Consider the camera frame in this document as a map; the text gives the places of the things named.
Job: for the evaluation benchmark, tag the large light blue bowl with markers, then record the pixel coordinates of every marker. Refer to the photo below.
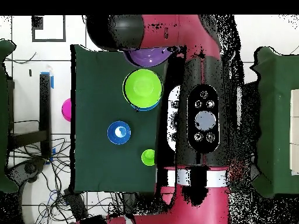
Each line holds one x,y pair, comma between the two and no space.
146,109

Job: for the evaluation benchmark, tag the large green bowl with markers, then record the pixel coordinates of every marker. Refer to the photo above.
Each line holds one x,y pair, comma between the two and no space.
142,88

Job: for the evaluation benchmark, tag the large purple bowl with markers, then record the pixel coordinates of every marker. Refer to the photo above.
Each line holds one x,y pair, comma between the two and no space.
147,58

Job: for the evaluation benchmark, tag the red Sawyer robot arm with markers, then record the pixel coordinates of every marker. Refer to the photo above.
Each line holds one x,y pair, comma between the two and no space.
201,35

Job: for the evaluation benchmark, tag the white box stack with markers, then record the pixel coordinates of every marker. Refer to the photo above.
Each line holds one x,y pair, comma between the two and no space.
295,130

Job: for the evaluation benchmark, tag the small dark blue bowl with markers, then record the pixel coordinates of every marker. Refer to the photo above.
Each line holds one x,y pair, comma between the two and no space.
119,133

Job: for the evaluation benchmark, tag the green cup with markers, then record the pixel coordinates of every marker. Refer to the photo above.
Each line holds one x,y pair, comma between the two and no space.
147,157

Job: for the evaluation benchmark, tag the dark green table cloth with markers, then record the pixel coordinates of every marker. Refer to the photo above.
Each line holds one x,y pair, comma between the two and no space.
100,93

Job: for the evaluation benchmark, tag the magenta bowl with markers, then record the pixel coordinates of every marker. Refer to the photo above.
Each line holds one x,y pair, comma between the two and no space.
67,109

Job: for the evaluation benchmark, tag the black metal stand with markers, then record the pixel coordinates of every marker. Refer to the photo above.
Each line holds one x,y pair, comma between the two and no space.
45,105

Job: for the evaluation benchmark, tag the black power strip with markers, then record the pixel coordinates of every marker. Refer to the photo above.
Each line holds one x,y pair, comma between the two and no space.
76,205

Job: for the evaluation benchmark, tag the neighbouring green table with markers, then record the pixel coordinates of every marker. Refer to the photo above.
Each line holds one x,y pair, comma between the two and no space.
3,116
275,116

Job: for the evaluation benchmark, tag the black square frame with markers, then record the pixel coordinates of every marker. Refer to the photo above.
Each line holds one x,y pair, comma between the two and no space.
64,28

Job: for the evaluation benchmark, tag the black pedestal leg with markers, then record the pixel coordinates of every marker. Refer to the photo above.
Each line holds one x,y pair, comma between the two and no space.
25,169

